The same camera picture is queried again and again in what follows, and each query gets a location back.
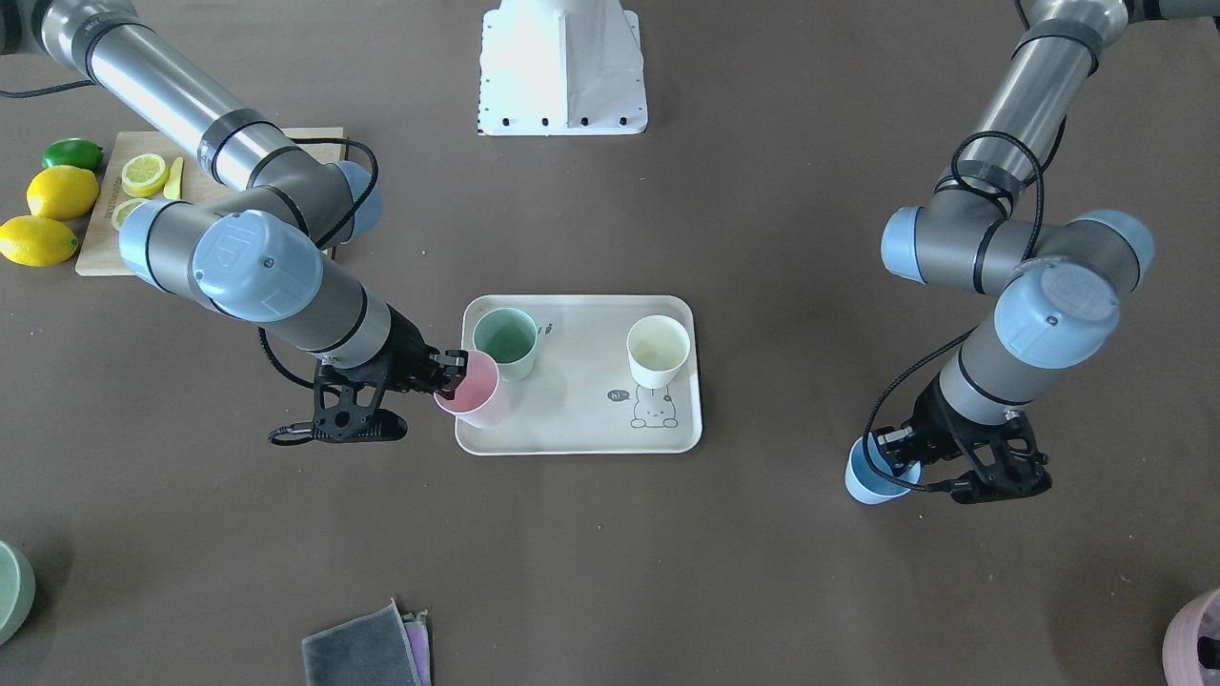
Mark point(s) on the wooden cutting board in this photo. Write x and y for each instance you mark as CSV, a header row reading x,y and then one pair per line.
x,y
99,253

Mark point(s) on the mint green bowl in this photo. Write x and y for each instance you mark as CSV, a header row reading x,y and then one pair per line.
x,y
18,587

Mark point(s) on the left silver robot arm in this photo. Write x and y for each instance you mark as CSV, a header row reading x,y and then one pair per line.
x,y
1058,289

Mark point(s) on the cream plastic cup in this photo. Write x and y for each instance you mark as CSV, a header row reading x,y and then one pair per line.
x,y
657,347

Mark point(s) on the green lime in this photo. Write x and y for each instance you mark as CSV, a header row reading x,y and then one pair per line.
x,y
74,152

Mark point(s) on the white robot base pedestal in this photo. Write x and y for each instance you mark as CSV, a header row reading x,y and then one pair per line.
x,y
550,68

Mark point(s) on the blue plastic cup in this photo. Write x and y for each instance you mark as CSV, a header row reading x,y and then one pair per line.
x,y
864,485

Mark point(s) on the yellow plastic knife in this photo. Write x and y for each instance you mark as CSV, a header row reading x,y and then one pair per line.
x,y
172,189

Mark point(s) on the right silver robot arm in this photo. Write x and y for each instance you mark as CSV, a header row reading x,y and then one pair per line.
x,y
260,254

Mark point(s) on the whole yellow lemon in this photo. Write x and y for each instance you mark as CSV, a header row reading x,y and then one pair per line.
x,y
62,192
37,241

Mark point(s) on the green plastic cup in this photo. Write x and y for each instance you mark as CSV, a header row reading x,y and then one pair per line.
x,y
510,336

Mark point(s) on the lemon half slice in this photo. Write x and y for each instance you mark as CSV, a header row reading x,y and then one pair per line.
x,y
145,175
123,210

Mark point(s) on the cream plastic tray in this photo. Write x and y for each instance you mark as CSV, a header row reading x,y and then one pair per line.
x,y
581,398

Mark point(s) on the grey folded cloth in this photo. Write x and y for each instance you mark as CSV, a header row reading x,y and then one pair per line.
x,y
387,647

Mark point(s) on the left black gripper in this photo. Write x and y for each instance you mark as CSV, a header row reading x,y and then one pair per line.
x,y
932,415

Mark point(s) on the pink plastic cup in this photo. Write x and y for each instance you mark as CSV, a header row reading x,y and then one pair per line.
x,y
481,399

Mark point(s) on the pink bowl with ice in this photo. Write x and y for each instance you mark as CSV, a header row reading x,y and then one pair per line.
x,y
1189,652

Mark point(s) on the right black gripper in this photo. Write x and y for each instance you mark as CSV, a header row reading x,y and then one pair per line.
x,y
408,350

